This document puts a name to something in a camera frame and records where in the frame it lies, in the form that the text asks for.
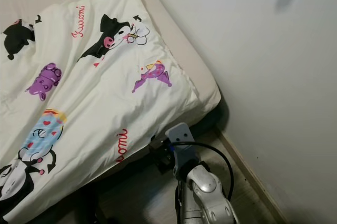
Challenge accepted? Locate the beige sheeted mattress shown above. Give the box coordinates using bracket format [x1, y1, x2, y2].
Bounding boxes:
[0, 0, 222, 130]

